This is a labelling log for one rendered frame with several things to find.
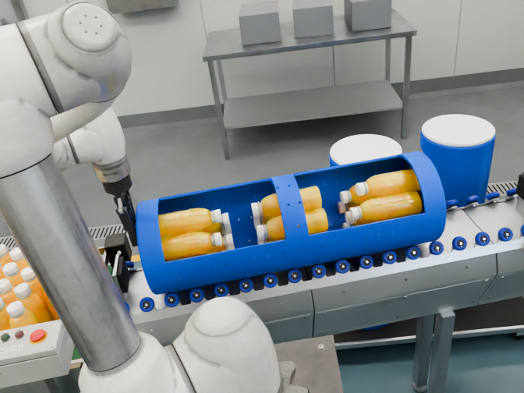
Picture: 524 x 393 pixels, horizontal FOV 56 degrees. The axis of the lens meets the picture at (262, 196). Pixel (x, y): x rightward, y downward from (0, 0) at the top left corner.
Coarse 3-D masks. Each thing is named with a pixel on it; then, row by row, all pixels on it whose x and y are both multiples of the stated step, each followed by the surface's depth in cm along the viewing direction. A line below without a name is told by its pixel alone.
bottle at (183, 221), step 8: (192, 208) 145; (200, 208) 145; (160, 216) 143; (168, 216) 143; (176, 216) 142; (184, 216) 142; (192, 216) 142; (200, 216) 142; (208, 216) 143; (160, 224) 141; (168, 224) 142; (176, 224) 142; (184, 224) 142; (192, 224) 142; (200, 224) 142; (208, 224) 144; (160, 232) 142; (168, 232) 142; (176, 232) 143; (184, 232) 143
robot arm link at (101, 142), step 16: (112, 112) 121; (80, 128) 118; (96, 128) 118; (112, 128) 120; (80, 144) 118; (96, 144) 119; (112, 144) 122; (80, 160) 121; (96, 160) 122; (112, 160) 124
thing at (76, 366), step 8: (72, 360) 140; (80, 360) 139; (72, 368) 138; (80, 368) 138; (64, 376) 139; (72, 376) 139; (24, 384) 138; (56, 384) 140; (64, 384) 141; (72, 384) 141; (0, 392) 138; (8, 392) 139; (16, 392) 139; (24, 392) 140; (32, 392) 140; (64, 392) 142; (72, 392) 143
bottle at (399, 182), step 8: (376, 176) 147; (384, 176) 147; (392, 176) 147; (400, 176) 146; (408, 176) 146; (368, 184) 147; (376, 184) 146; (384, 184) 146; (392, 184) 146; (400, 184) 146; (408, 184) 146; (416, 184) 147; (368, 192) 148; (376, 192) 146; (384, 192) 146; (392, 192) 147; (400, 192) 147
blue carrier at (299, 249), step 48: (192, 192) 148; (240, 192) 156; (288, 192) 139; (336, 192) 164; (432, 192) 139; (144, 240) 134; (240, 240) 162; (288, 240) 137; (336, 240) 139; (384, 240) 142; (432, 240) 148; (192, 288) 146
